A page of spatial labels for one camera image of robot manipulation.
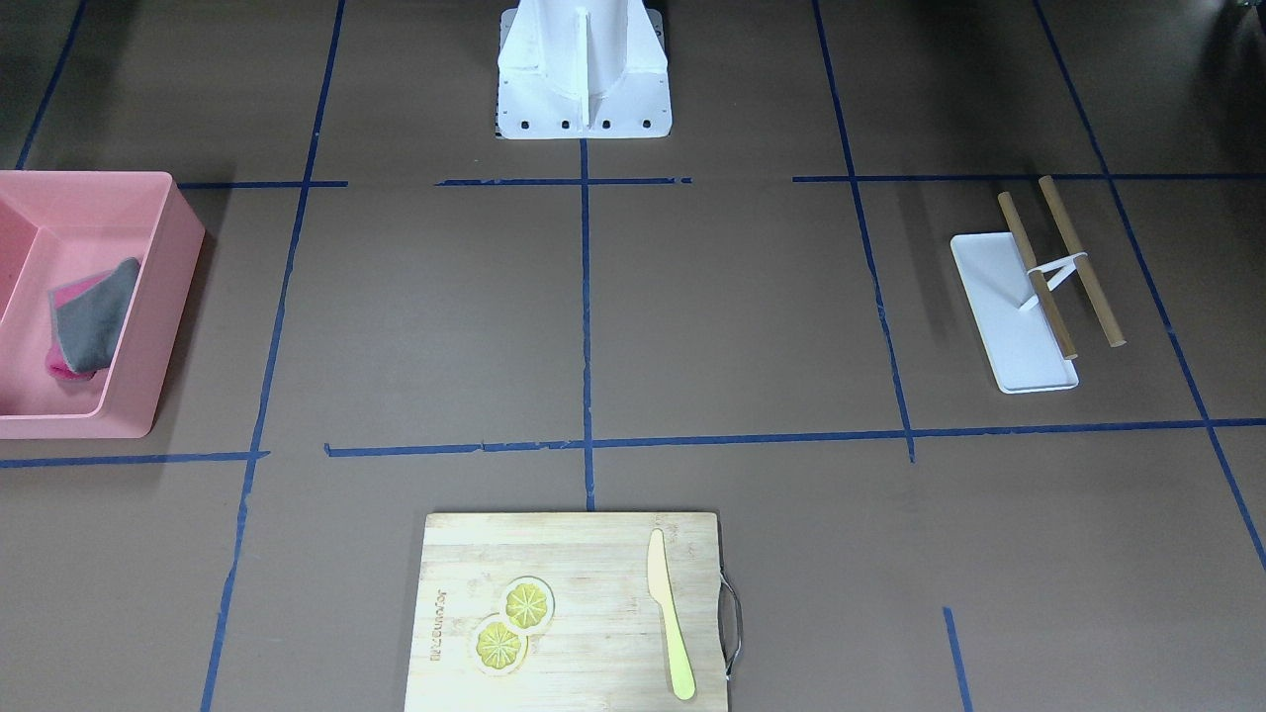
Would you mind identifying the pink plastic bin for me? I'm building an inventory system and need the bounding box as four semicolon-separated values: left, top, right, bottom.
1;170;205;440

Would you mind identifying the outer wooden rack rod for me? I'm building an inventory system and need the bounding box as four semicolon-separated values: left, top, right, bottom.
1039;175;1127;348

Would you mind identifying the inner wooden rack rod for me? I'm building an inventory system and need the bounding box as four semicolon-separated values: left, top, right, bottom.
996;191;1079;360

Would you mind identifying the lemon slice far from knife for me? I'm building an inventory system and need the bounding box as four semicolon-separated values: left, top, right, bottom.
470;614;530;677

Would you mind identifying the grey and pink cloth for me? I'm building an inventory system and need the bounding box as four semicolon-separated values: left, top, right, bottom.
46;257;141;383

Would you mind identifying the wooden rack rod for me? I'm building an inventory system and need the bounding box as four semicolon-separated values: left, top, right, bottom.
1039;175;1127;348
996;191;1079;360

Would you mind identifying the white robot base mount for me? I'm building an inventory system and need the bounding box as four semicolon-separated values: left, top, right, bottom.
495;1;674;141

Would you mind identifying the white towel rack tray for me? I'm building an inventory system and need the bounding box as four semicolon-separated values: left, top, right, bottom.
950;231;1079;394

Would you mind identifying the lemon slice near knife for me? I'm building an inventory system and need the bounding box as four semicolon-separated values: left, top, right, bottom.
500;576;556;636

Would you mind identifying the bamboo cutting board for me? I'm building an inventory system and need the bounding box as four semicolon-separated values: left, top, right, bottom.
404;512;732;711

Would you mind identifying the white rack bracket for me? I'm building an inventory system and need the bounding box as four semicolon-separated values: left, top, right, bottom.
1019;251;1087;310

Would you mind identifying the yellow plastic knife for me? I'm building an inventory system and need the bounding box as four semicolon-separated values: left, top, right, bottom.
646;528;698;701

